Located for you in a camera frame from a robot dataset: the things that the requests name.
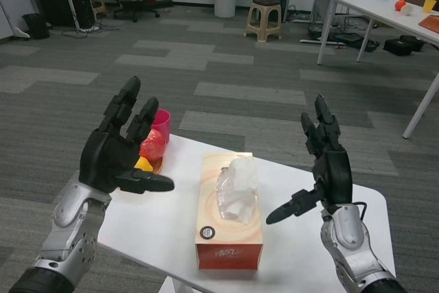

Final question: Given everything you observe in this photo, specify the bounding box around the black flat bag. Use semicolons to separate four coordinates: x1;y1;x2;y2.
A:
334;32;381;51

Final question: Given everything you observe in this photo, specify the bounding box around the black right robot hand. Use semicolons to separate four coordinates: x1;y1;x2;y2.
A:
265;93;354;226

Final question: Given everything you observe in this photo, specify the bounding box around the orange tray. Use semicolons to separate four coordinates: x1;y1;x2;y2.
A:
418;14;439;32

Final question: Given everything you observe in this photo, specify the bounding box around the pink plastic cup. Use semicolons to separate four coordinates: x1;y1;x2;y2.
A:
150;108;171;145

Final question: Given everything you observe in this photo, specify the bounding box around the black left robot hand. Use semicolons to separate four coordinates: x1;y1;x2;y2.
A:
78;75;176;195

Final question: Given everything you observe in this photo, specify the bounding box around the large white desk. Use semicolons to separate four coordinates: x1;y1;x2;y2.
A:
317;0;439;140

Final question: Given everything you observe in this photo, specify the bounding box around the black trash bin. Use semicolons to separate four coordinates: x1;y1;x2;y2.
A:
22;13;51;40

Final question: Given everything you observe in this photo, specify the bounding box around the red apple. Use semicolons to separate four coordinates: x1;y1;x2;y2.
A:
139;130;167;161

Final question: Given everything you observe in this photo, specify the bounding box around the orange plate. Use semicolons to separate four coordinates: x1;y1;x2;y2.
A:
150;154;165;174

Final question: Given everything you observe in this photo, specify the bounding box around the orange patterned tissue box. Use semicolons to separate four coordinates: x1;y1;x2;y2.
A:
194;151;265;270

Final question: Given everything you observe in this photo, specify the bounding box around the black square bag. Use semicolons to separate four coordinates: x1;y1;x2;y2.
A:
383;34;425;57

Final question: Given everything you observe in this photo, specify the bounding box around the yellow lemon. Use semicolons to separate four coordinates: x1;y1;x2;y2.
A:
134;156;154;172

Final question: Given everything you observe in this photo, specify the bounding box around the white table base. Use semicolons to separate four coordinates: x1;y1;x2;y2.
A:
158;276;185;293

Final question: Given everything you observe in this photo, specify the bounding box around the black cabinet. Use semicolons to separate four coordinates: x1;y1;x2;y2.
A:
32;0;96;28

